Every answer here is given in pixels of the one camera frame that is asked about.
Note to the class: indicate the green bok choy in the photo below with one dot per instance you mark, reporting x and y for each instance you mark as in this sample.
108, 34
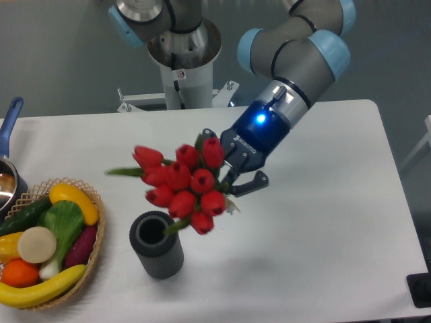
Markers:
65, 220

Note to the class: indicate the white furniture frame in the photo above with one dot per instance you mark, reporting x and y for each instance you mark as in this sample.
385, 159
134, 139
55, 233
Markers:
418, 152

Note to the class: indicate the yellow squash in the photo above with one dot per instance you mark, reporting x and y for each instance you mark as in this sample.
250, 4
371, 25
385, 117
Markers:
67, 192

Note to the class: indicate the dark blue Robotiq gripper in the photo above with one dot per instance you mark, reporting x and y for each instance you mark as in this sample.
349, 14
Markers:
248, 143

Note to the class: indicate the green cucumber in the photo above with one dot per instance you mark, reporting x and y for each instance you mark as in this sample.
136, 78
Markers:
26, 217

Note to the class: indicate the black device at table edge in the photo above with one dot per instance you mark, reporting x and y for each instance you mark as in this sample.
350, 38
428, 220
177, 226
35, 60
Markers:
419, 288

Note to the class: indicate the yellow bell pepper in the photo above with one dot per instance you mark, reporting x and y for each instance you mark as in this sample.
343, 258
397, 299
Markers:
9, 247

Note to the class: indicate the beige round disc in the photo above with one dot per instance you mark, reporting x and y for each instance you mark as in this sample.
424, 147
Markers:
36, 245

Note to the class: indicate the yellow banana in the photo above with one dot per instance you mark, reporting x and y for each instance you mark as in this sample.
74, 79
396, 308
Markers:
29, 297

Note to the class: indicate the red tulip bouquet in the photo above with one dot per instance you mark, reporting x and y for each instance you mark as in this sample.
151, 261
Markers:
188, 187

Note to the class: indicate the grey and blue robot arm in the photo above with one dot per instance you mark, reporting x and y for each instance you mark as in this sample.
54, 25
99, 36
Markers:
302, 58

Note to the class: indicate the blue handled saucepan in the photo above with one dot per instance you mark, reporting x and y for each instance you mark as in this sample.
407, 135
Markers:
12, 184

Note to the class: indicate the woven wicker basket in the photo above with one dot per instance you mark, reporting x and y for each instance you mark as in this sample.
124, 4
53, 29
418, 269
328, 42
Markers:
42, 190

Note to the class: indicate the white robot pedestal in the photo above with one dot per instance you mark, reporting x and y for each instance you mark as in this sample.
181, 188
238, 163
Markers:
182, 89

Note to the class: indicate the dark grey ribbed vase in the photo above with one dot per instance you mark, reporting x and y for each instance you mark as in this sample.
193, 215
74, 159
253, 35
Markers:
160, 254

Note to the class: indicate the orange fruit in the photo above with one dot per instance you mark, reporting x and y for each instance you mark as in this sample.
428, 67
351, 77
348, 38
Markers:
19, 273

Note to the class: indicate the purple sweet potato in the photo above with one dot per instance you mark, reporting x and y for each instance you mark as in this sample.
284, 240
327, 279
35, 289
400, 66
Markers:
80, 251

